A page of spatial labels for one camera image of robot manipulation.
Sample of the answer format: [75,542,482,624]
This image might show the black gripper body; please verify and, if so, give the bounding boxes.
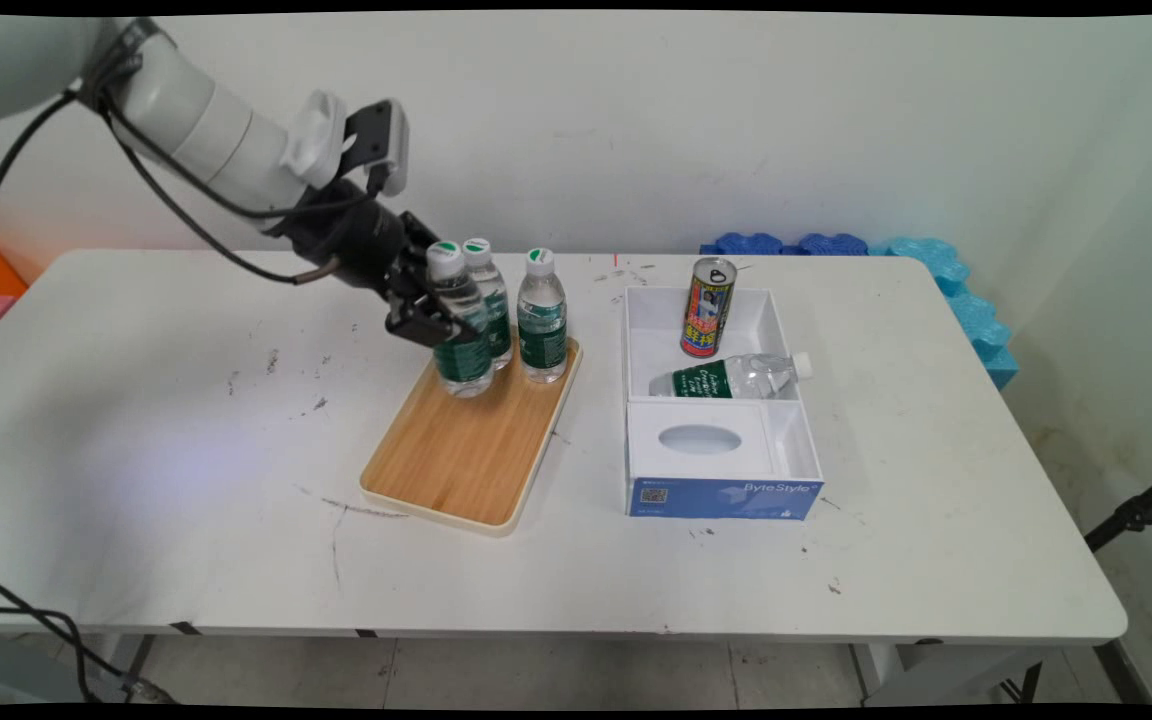
[266,178,429,301]

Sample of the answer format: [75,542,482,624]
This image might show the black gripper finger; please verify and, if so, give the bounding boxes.
[384,268,469,348]
[398,210,445,263]

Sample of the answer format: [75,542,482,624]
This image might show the water bottle green label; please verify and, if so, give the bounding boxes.
[517,248,570,385]
[462,237,515,372]
[647,351,815,400]
[424,241,496,399]

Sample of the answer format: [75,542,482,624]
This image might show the wooden tray cream rim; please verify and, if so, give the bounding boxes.
[359,330,583,538]

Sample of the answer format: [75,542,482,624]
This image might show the colourful printed drink can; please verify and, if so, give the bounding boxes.
[679,257,738,359]

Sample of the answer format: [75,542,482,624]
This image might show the white box blue front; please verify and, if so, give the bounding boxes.
[622,286,825,521]

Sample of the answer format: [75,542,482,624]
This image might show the dark blue foam mats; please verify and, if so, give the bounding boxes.
[699,232,870,257]

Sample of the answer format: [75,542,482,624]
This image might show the light blue foam mats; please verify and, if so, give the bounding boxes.
[868,236,1019,391]

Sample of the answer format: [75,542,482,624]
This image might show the black tripod stand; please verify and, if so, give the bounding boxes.
[1083,461,1152,554]

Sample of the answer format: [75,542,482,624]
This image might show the black table leg brace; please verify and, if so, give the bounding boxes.
[1094,640,1152,705]

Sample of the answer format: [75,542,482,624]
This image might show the grey wrist camera white mount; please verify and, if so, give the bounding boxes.
[279,90,410,198]

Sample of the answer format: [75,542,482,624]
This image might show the black camera cable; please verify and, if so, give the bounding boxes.
[96,90,387,221]

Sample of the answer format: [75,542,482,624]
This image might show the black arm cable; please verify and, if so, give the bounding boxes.
[0,60,342,287]

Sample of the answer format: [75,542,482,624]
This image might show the black floor cable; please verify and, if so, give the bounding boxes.
[0,565,179,705]

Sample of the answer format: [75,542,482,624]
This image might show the white table leg frame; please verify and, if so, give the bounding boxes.
[848,640,1067,707]

